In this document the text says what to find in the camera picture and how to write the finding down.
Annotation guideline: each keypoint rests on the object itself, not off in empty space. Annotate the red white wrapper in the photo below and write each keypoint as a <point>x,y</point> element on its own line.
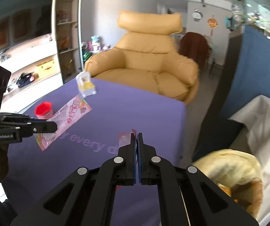
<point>124,139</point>

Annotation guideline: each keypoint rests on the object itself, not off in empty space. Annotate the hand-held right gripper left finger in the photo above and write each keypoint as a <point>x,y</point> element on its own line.
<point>134,160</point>

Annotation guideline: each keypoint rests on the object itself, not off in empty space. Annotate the yellow trash bag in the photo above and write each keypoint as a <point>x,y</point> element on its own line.
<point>231,164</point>

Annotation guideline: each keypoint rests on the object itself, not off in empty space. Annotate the yellow leather armchair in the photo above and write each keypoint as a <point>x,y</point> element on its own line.
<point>144,61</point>

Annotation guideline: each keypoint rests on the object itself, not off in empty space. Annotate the glass fish tank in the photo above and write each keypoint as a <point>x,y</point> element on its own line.
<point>262,4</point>

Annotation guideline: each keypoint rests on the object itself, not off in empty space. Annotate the pile of colourful toys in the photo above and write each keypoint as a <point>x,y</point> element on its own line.
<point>96,43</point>

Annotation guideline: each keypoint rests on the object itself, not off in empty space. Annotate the tall white shelf unit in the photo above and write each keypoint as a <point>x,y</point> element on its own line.
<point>57,40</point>

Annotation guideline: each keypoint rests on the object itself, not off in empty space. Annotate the brown chair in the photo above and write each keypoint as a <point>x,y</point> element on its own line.
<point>193,49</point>

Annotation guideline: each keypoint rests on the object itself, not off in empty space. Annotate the white crumpled plastic packaging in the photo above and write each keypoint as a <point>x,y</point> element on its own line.
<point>85,84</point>

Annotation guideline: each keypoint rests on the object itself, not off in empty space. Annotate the teal plastic device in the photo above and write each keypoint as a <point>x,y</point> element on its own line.
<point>228,23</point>

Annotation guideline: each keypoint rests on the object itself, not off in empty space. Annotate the white sofa cover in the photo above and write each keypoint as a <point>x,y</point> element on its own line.
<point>266,127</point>

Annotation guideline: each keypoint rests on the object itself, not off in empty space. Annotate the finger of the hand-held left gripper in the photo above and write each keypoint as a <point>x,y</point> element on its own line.
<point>19,117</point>
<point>43,127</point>

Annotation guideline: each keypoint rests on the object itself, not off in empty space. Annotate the yellow box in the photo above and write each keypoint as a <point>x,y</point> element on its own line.
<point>45,68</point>

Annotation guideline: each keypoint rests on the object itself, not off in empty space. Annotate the pink cartoon wrapper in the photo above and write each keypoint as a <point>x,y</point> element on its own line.
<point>73,109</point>

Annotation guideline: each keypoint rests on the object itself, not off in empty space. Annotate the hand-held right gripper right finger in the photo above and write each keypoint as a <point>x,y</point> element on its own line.
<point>140,160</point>

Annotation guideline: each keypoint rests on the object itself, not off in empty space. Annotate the black headset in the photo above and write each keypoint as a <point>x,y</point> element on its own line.
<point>25,80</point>

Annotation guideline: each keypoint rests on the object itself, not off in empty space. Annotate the red gold hanging ornament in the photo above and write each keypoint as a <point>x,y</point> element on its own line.
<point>212,23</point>

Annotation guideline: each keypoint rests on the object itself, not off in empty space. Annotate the purple tablecloth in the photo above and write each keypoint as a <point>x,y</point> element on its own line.
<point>125,113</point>

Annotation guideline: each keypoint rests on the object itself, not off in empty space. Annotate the red pink cup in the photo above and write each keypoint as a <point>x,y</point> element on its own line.
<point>43,109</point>

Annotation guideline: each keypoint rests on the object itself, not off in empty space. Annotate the white wall shelves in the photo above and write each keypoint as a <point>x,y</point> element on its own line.
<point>31,62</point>

